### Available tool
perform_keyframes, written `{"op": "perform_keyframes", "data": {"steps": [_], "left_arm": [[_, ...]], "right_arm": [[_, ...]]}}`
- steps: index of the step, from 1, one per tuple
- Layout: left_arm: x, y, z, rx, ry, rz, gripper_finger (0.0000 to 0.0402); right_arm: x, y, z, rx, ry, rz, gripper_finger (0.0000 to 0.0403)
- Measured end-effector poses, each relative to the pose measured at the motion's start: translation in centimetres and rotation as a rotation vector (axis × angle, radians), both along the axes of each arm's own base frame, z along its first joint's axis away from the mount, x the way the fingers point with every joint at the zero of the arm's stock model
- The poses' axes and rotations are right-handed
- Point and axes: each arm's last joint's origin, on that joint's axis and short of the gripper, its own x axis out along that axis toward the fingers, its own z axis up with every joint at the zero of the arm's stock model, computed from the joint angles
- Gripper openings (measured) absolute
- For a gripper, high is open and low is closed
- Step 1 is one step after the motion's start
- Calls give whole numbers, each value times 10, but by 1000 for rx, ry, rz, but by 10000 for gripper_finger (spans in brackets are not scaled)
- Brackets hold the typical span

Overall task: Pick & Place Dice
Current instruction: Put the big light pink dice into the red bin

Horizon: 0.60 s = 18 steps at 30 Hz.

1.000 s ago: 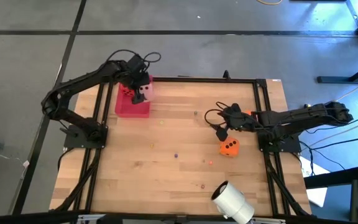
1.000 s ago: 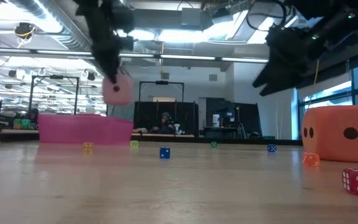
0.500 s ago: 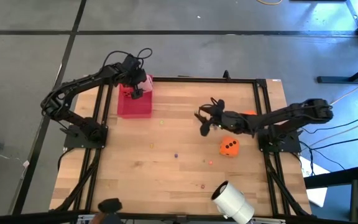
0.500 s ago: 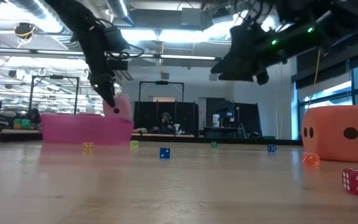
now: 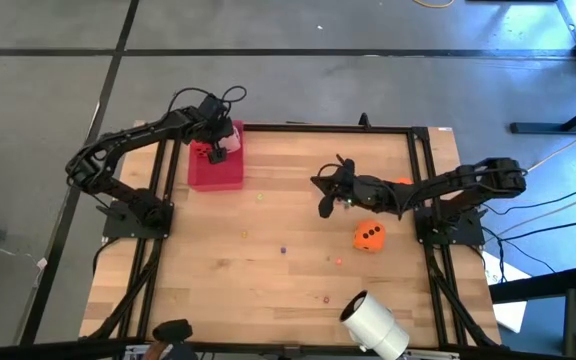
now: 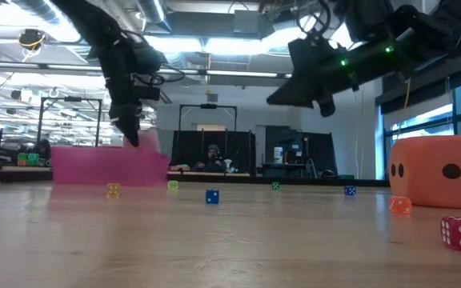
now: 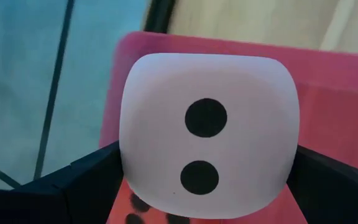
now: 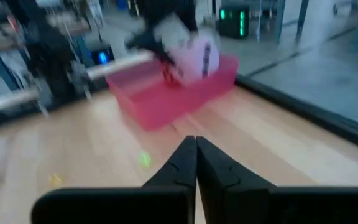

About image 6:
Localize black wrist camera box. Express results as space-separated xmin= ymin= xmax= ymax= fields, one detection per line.
xmin=132 ymin=39 xmax=168 ymax=102

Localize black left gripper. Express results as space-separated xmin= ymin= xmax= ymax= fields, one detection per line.
xmin=101 ymin=42 xmax=142 ymax=148

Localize black partition screen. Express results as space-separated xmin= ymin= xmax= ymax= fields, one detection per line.
xmin=170 ymin=129 xmax=257 ymax=176

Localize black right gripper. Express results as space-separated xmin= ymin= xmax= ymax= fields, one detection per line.
xmin=266 ymin=36 xmax=354 ymax=118

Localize large orange foam die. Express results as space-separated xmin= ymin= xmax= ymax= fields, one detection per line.
xmin=387 ymin=134 xmax=461 ymax=210

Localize green plastic crates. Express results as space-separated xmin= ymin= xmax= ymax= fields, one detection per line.
xmin=17 ymin=152 xmax=41 ymax=167

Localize black gantry frame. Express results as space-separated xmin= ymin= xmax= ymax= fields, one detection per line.
xmin=37 ymin=96 xmax=104 ymax=148
xmin=178 ymin=103 xmax=239 ymax=133

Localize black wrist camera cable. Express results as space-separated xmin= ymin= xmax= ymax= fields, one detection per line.
xmin=134 ymin=63 xmax=187 ymax=87
xmin=294 ymin=0 xmax=335 ymax=41

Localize large pink foam die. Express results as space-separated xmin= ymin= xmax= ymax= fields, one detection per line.
xmin=123 ymin=128 xmax=162 ymax=155

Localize pink plastic bin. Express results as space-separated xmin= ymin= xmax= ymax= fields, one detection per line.
xmin=50 ymin=145 xmax=170 ymax=187

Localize silver ceiling air duct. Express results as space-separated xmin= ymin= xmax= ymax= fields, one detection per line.
xmin=135 ymin=0 xmax=174 ymax=34

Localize black aluminium table frame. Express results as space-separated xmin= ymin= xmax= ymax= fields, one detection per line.
xmin=0 ymin=164 xmax=391 ymax=188

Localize grey ceiling box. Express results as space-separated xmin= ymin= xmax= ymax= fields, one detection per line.
xmin=233 ymin=9 xmax=262 ymax=35

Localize person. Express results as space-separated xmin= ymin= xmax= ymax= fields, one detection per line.
xmin=197 ymin=143 xmax=229 ymax=174
xmin=37 ymin=138 xmax=53 ymax=162

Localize small yellow die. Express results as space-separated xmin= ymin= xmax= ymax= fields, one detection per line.
xmin=106 ymin=182 xmax=122 ymax=199

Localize hanging cable reel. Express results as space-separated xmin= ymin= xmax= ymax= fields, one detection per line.
xmin=18 ymin=28 xmax=48 ymax=53

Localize small orange die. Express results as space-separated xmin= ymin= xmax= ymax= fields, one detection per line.
xmin=389 ymin=195 xmax=414 ymax=215

